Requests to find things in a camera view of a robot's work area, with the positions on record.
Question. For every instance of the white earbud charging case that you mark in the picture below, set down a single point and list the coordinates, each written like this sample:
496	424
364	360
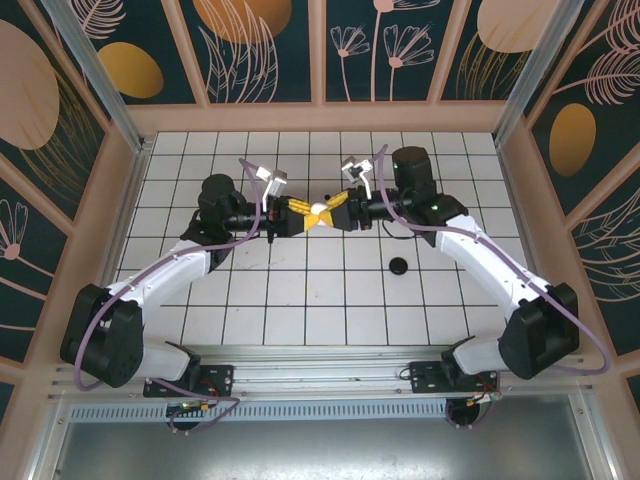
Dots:
320	207

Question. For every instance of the black round cap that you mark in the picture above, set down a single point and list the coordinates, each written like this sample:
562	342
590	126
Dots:
399	265

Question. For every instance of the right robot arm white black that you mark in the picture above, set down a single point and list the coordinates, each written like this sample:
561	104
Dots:
480	260

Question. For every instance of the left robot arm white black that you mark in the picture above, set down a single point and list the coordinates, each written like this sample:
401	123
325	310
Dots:
165	280

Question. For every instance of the steel sheet panel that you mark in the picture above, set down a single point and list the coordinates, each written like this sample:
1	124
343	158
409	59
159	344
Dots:
320	450

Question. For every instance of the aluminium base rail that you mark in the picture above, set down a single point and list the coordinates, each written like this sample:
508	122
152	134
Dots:
320	372

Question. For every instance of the aluminium frame post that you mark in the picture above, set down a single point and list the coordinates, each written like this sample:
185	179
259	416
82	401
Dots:
97	75
532	75

